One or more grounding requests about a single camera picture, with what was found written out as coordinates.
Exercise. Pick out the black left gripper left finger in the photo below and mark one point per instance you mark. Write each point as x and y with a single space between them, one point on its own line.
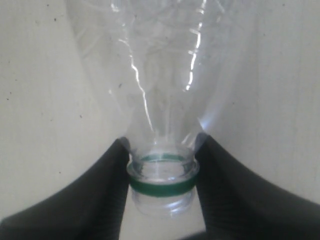
90 208

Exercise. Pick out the clear plastic water bottle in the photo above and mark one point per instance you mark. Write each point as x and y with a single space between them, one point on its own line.
160 64

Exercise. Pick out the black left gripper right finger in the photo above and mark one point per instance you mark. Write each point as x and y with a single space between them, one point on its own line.
238 204

